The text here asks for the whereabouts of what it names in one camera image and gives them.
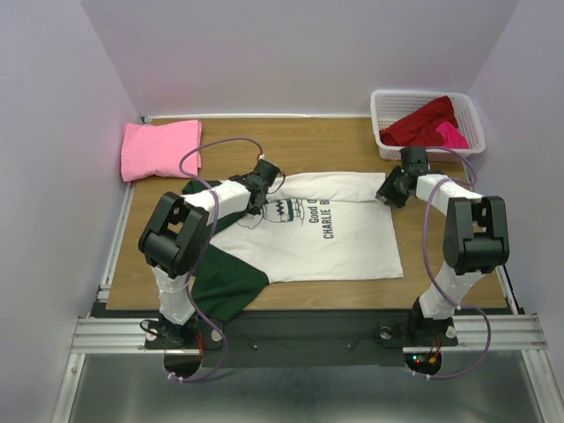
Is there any white and green t-shirt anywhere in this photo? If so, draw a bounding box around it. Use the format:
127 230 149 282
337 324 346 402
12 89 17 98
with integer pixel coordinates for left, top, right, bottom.
191 172 404 322

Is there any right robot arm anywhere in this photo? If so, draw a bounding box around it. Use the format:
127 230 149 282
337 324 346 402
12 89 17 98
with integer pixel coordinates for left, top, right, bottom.
376 146 510 344

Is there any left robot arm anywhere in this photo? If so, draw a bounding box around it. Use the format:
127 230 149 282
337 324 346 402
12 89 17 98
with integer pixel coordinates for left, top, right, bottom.
138 158 283 348

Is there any dark red t-shirt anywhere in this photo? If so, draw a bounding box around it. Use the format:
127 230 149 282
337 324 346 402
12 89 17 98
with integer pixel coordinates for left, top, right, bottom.
379 96 458 147

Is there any magenta t-shirt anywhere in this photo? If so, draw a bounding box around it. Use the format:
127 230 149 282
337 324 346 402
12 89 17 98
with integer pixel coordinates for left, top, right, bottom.
435 122 470 150

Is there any white plastic basket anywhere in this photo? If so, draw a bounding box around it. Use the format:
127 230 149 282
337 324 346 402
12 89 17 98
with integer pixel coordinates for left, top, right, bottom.
369 89 487 164

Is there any folded pink t-shirt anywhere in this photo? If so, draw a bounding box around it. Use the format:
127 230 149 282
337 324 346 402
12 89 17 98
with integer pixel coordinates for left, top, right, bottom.
121 120 202 182

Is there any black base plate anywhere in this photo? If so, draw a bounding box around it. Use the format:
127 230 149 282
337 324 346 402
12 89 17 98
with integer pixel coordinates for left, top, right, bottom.
144 309 457 367

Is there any aluminium frame rail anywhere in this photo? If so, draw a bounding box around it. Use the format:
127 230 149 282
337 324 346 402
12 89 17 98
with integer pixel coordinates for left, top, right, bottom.
70 315 548 354

